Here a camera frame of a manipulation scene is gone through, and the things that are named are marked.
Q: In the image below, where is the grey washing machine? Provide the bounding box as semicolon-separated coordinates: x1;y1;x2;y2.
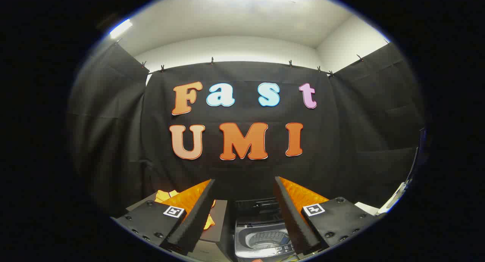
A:
233;197;304;259

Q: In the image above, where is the fluorescent tube light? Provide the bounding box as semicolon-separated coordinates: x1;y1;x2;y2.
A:
109;19;134;39

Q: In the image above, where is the yellow polo shirt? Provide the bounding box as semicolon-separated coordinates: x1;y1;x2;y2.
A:
155;189;216;231

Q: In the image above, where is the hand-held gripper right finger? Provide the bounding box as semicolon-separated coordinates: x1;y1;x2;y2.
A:
274;176;379;255

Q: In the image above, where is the transparent washing machine lid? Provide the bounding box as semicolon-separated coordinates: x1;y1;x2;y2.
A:
234;197;283;225

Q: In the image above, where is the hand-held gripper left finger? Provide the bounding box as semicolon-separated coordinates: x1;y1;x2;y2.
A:
112;179;216;256

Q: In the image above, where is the row of black cloth clips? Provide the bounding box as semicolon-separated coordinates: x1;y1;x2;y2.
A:
141;56;365;78

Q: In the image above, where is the grey cabinet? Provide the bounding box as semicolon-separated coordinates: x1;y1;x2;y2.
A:
125;192;228;262

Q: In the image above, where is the white board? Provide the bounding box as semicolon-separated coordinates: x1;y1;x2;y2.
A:
356;182;408;216

